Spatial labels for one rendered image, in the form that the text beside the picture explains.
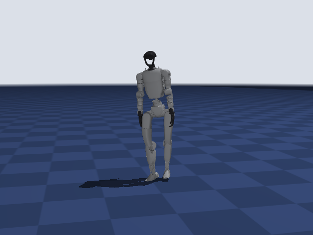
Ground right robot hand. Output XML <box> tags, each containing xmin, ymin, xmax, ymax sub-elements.
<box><xmin>138</xmin><ymin>111</ymin><xmax>143</xmax><ymax>127</ymax></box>

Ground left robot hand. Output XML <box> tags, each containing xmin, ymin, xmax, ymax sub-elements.
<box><xmin>169</xmin><ymin>108</ymin><xmax>175</xmax><ymax>127</ymax></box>

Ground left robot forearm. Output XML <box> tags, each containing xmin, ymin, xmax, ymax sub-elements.
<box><xmin>166</xmin><ymin>88</ymin><xmax>174</xmax><ymax>111</ymax></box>

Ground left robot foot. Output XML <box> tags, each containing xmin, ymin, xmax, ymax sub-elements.
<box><xmin>163</xmin><ymin>169</ymin><xmax>170</xmax><ymax>179</ymax></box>

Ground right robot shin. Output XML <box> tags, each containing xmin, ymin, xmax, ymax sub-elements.
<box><xmin>145</xmin><ymin>145</ymin><xmax>156</xmax><ymax>175</ymax></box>

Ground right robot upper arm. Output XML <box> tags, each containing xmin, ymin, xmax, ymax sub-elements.
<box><xmin>136</xmin><ymin>72</ymin><xmax>144</xmax><ymax>98</ymax></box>

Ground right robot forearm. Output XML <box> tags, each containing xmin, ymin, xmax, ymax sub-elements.
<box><xmin>136</xmin><ymin>97</ymin><xmax>143</xmax><ymax>114</ymax></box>

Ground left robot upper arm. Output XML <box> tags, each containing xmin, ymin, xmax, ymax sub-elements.
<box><xmin>160</xmin><ymin>70</ymin><xmax>171</xmax><ymax>95</ymax></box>

